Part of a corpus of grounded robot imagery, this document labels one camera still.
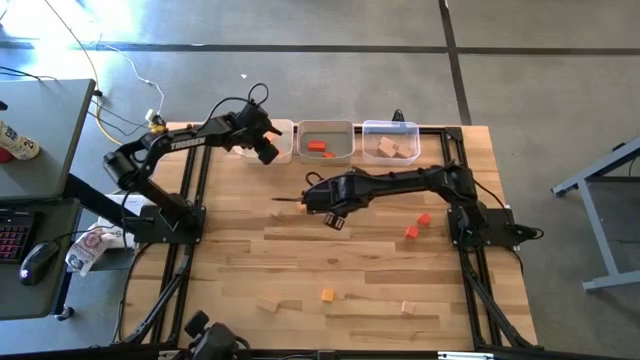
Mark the dark grey desk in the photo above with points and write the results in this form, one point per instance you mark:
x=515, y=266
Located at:
x=30, y=300

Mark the red round object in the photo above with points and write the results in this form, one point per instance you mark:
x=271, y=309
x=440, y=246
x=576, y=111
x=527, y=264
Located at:
x=5, y=156

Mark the blue-grey metal table frame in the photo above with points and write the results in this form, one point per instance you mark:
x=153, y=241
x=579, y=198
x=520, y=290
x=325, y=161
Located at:
x=600, y=235

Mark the silver metal bracket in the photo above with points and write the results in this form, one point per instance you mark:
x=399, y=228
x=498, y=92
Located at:
x=465, y=356

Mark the natural rectangular wooden block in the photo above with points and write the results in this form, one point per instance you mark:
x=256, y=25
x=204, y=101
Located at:
x=386, y=148
x=267, y=303

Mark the black aluminium table frame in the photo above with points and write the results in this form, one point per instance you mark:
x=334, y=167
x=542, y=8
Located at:
x=454, y=133

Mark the white printed bottle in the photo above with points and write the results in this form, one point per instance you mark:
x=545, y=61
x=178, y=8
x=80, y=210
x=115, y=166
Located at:
x=17, y=142

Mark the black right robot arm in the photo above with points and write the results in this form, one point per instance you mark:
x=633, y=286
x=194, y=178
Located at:
x=400, y=179

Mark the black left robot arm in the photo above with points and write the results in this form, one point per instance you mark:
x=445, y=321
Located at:
x=220, y=131

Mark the crumpled printed snack bag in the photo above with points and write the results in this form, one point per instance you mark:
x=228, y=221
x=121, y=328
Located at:
x=87, y=250

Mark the grey plastic bin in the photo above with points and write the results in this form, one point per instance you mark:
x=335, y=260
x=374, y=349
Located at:
x=340, y=135

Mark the red wooden cube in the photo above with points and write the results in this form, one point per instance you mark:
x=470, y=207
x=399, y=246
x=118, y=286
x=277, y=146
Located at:
x=424, y=219
x=411, y=232

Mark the light grey desk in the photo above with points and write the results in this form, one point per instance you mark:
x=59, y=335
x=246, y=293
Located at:
x=50, y=125

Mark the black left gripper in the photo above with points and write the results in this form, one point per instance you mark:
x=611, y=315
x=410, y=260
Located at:
x=255, y=122

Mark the black clamp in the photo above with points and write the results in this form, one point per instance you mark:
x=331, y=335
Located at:
x=398, y=115

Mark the black computer mouse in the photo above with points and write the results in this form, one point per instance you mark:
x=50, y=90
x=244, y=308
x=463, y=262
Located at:
x=37, y=262

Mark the white plastic bin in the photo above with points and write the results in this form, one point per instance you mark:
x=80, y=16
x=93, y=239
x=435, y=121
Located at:
x=286, y=145

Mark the blue desk foot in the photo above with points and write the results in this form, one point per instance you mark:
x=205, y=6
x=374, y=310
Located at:
x=65, y=314

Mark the clear plastic bin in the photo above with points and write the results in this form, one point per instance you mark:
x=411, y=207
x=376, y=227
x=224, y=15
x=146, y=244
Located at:
x=371, y=132

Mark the black keyboard red backlight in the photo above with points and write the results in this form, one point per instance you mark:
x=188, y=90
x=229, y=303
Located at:
x=12, y=240

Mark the natural wooden cube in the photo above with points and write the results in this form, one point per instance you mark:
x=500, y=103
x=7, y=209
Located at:
x=274, y=212
x=407, y=307

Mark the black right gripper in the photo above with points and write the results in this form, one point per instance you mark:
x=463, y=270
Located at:
x=335, y=195

